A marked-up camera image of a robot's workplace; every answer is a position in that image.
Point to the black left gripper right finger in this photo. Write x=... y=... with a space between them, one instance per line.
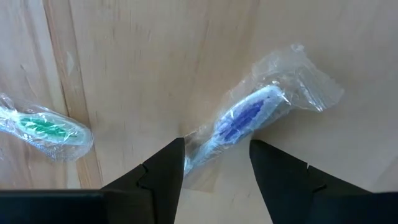
x=280 y=189

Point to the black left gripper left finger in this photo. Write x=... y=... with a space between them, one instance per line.
x=161 y=193

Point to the blue toothbrush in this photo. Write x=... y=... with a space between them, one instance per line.
x=242 y=118

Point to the green toothbrush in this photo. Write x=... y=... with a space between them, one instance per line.
x=46 y=127

